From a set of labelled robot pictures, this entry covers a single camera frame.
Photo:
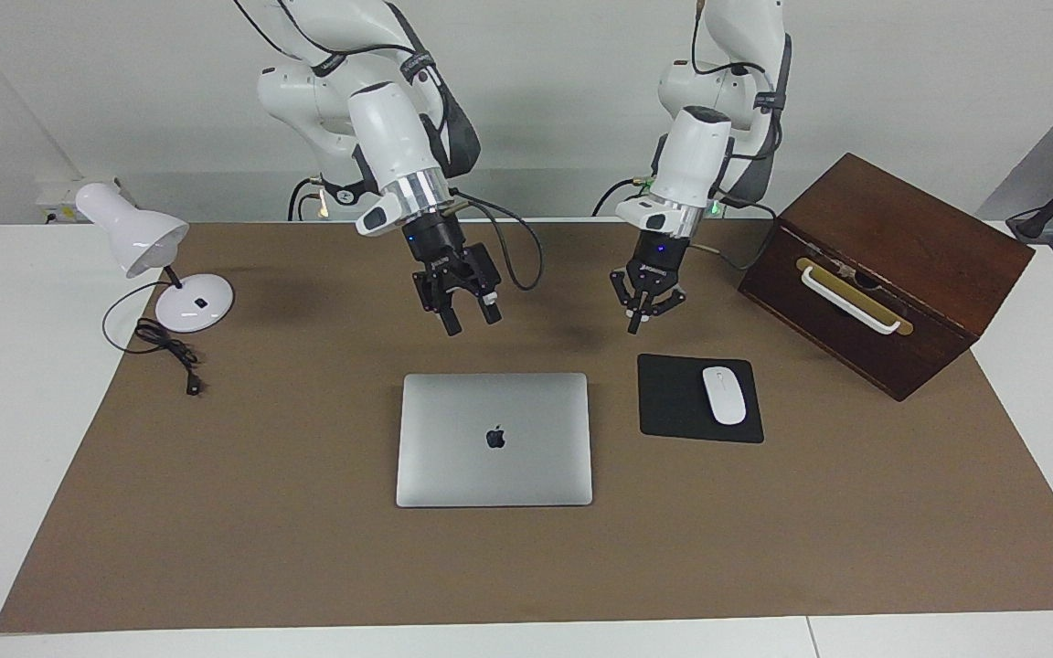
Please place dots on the white desk lamp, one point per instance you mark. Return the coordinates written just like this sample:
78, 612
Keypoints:
133, 233

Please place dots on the brown table mat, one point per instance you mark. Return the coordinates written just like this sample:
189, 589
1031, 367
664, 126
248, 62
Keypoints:
307, 548

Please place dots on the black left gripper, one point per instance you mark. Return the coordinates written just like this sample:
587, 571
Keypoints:
659, 260

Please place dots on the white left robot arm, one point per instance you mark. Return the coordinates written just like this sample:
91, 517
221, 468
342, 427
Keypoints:
700, 155

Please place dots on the black mouse pad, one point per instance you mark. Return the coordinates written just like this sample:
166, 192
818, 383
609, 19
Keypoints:
668, 402

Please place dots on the silver apple laptop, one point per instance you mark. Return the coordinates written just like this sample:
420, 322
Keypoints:
490, 475

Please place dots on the dark wooden box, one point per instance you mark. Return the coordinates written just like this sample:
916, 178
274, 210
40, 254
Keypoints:
929, 265

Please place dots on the white computer mouse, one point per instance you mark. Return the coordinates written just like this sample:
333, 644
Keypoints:
724, 395

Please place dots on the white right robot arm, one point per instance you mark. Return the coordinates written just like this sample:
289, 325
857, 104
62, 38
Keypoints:
389, 128

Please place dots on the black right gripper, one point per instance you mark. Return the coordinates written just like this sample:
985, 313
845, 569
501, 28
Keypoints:
435, 247

